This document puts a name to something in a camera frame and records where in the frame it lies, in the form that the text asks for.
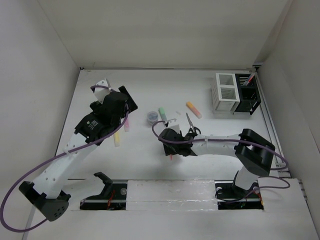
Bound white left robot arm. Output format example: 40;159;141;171
18;86;138;222

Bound orange pen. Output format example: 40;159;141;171
243;72;255;86

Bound black desk organizer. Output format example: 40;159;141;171
235;73;261;115

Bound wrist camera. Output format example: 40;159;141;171
164;116;181;134
93;78;111;104

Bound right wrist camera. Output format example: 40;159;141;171
164;116;181;134

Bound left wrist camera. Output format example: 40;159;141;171
93;78;111;104

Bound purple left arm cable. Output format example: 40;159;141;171
0;84;131;233

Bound clear paperclip jar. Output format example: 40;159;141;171
147;111;159;126

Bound yellow highlighter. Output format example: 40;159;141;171
113;132;120;147

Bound orange highlighter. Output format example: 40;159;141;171
186;101;202;119

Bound black handled scissors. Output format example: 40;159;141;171
186;113;201;134

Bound white desk organizer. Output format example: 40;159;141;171
211;73;240;113

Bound green highlighter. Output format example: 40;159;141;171
158;107;168;123

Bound purple pink highlighter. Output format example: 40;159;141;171
124;116;130;132

